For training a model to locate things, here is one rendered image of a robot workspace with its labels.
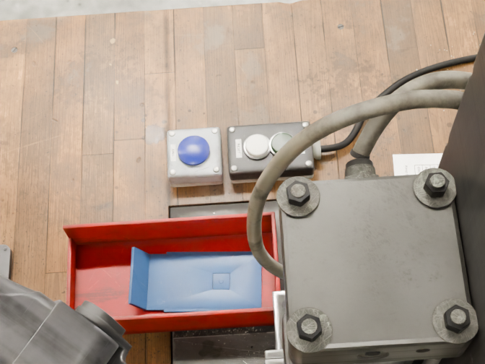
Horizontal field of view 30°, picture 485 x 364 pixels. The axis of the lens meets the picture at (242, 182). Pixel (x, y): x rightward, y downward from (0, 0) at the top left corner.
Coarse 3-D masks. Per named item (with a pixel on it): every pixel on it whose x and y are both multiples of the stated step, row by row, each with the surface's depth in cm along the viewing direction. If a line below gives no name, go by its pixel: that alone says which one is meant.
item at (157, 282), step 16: (144, 256) 109; (160, 256) 109; (176, 256) 109; (192, 256) 109; (208, 256) 109; (224, 256) 109; (240, 256) 109; (144, 272) 108; (160, 272) 109; (176, 272) 108; (192, 272) 108; (208, 272) 108; (224, 272) 108; (240, 272) 108; (256, 272) 108; (144, 288) 107; (160, 288) 108; (176, 288) 108; (192, 288) 108; (208, 288) 107; (240, 288) 107; (256, 288) 107; (144, 304) 107; (160, 304) 107; (176, 304) 107; (192, 304) 107; (208, 304) 107; (224, 304) 107; (240, 304) 106; (256, 304) 106
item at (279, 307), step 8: (280, 296) 83; (280, 304) 82; (280, 312) 82; (280, 320) 82; (280, 328) 81; (280, 336) 81; (280, 344) 81; (272, 352) 76; (280, 352) 76; (272, 360) 76; (280, 360) 76
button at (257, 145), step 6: (252, 138) 112; (258, 138) 112; (264, 138) 112; (246, 144) 112; (252, 144) 112; (258, 144) 112; (264, 144) 112; (246, 150) 112; (252, 150) 112; (258, 150) 112; (264, 150) 112; (258, 156) 112
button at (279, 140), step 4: (276, 136) 112; (280, 136) 112; (284, 136) 112; (288, 136) 112; (272, 140) 112; (276, 140) 112; (280, 140) 112; (284, 140) 112; (288, 140) 112; (272, 144) 112; (276, 144) 112; (280, 144) 112; (272, 148) 112; (276, 148) 112; (280, 148) 112
